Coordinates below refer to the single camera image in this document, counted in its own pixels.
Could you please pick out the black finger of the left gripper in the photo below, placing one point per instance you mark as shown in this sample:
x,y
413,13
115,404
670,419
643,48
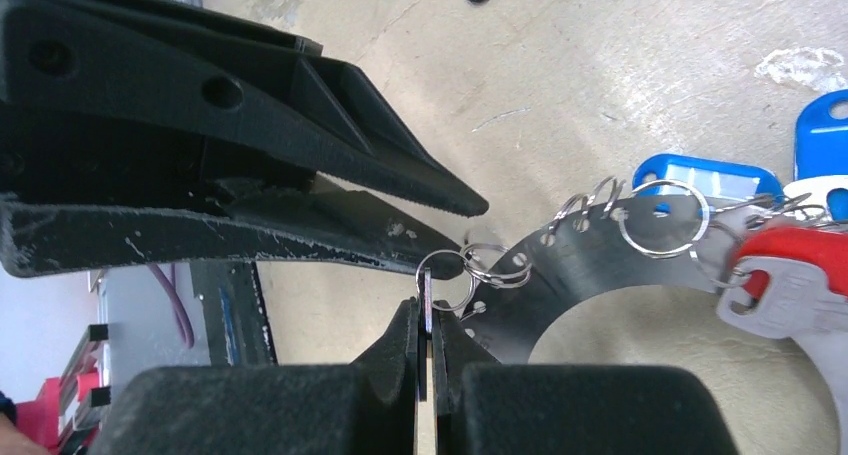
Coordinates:
x,y
56,226
172,66

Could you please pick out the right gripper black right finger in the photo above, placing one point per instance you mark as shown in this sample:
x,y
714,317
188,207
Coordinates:
x,y
483,406

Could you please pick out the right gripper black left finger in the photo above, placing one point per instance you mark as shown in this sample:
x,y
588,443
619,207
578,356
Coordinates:
x,y
364,407

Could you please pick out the large keyring with keys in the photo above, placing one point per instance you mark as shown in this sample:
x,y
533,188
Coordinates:
x,y
663,233

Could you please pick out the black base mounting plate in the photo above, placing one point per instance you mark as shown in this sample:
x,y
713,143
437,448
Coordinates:
x,y
237,326

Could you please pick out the blue plastic key tag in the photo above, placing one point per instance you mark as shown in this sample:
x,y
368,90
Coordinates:
x,y
713,178

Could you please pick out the red plastic key tag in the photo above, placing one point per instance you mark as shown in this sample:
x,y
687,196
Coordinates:
x,y
827,250

